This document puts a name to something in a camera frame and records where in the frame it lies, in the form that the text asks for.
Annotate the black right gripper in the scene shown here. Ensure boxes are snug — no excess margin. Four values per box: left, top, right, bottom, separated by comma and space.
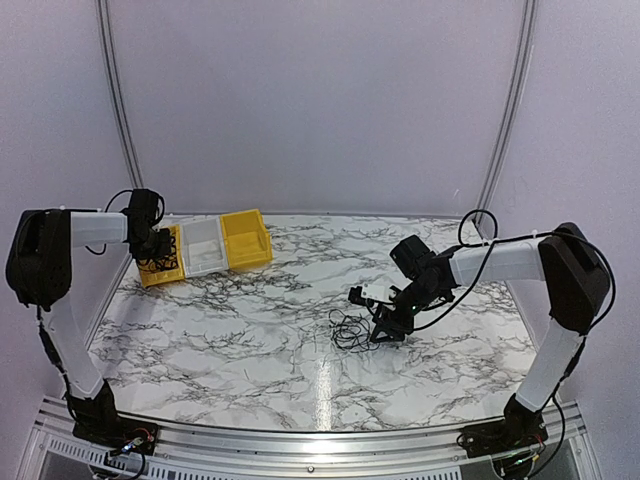
371, 278, 445, 343

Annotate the thin black cable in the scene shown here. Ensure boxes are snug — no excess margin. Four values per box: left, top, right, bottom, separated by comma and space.
137, 234, 181, 274

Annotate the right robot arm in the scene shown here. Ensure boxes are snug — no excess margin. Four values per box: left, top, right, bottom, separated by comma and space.
351, 222, 616, 448

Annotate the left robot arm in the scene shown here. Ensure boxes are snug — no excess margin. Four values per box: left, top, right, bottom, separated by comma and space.
6, 188, 171, 445

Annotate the yellow bin left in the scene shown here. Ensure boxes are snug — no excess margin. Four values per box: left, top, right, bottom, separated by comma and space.
136, 225, 185, 287

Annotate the yellow bin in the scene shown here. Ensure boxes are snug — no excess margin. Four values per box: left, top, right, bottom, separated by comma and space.
136, 225, 185, 287
220, 209, 273, 270

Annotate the white translucent bin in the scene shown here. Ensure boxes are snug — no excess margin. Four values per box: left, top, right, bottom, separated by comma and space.
180, 216, 229, 278

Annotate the yellow bin right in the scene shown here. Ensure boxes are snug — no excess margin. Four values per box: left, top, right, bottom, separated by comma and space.
220, 209, 273, 270

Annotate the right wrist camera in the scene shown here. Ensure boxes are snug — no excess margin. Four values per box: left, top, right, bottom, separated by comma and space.
348, 284, 396, 306

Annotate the aluminium front rail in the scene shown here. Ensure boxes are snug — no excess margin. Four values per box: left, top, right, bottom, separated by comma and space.
17, 398, 602, 479

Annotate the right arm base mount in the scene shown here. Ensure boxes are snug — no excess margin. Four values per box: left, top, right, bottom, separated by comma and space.
456, 417, 548, 458

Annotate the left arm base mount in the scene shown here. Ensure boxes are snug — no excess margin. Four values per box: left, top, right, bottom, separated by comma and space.
73, 414, 159, 455

